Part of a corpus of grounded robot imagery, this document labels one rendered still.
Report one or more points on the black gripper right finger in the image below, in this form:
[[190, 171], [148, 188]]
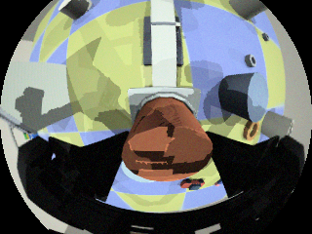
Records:
[[236, 161]]

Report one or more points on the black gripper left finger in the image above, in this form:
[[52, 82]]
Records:
[[96, 163]]

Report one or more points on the red toy car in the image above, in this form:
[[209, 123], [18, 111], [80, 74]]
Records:
[[192, 184]]

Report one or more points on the grey hex nut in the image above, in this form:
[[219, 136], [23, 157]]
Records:
[[250, 60], [265, 36]]

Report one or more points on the orange ring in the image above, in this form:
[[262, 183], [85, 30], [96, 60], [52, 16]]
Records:
[[247, 134]]

